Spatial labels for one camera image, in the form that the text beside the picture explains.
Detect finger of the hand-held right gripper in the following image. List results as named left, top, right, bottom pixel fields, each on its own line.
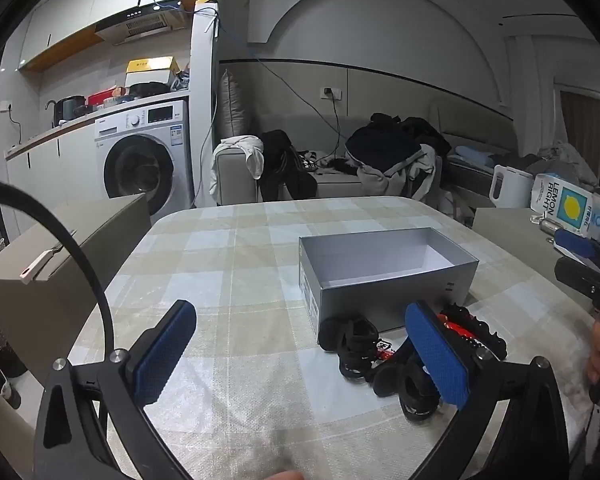
left=554, top=229, right=600, bottom=273
left=555, top=256, right=600, bottom=298

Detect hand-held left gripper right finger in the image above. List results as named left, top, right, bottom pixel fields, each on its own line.
left=405, top=301, right=571, bottom=480

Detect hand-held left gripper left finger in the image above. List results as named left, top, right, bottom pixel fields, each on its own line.
left=32, top=299, right=198, bottom=480

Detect dark bead bracelet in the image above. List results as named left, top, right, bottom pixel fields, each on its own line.
left=445, top=305, right=508, bottom=361

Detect black scrunchie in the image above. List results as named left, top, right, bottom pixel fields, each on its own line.
left=372, top=360, right=411, bottom=398

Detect black hair ties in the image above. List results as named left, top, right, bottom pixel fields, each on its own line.
left=337, top=316, right=381, bottom=381

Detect grey cardboard box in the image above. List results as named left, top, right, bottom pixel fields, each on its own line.
left=298, top=227, right=481, bottom=336

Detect thick black hair band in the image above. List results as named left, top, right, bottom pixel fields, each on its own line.
left=318, top=316, right=348, bottom=351

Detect white blue drink pack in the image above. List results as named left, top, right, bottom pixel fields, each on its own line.
left=530, top=172, right=600, bottom=248

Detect grey clothes heap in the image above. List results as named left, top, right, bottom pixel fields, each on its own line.
left=537, top=142, right=598, bottom=186

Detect white electric kettle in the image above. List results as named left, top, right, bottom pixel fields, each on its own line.
left=490, top=164, right=535, bottom=209

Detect brown curtain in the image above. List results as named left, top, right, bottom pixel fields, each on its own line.
left=560, top=91, right=600, bottom=171

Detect brown cardboard carton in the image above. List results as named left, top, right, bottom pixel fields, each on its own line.
left=0, top=192, right=153, bottom=371

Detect white utility knife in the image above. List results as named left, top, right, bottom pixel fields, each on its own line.
left=22, top=242, right=76, bottom=281

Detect grey white hoodie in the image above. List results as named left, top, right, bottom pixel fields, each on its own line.
left=357, top=145, right=441, bottom=201

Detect white washing machine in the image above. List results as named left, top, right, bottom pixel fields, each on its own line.
left=94, top=100, right=196, bottom=218

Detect beige sofa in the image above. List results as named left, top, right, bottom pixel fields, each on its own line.
left=212, top=110, right=516, bottom=206

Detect pile of dark clothes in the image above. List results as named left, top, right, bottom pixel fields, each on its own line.
left=345, top=112, right=453, bottom=171

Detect white garment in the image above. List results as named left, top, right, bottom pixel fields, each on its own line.
left=210, top=135, right=265, bottom=196

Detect white kitchen base cabinet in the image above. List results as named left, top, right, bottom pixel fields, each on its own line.
left=5, top=120, right=101, bottom=231

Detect black garment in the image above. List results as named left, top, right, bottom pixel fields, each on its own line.
left=260, top=130, right=318, bottom=201

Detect grey striped pillow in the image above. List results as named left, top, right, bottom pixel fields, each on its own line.
left=219, top=69, right=251, bottom=141

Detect black cooking pot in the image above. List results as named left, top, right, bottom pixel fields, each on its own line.
left=45, top=96, right=87, bottom=128

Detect black bag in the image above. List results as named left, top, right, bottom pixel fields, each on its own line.
left=127, top=82, right=171, bottom=98

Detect yellow box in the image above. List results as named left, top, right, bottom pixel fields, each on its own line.
left=125, top=56, right=177, bottom=88

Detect steel range hood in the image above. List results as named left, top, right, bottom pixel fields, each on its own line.
left=95, top=0, right=198, bottom=46

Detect white upper cabinets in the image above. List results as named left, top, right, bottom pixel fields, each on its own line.
left=17, top=0, right=221, bottom=73

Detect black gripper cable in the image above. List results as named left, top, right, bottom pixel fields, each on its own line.
left=0, top=177, right=116, bottom=356

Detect black power cable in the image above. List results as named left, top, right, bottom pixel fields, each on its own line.
left=327, top=97, right=342, bottom=163

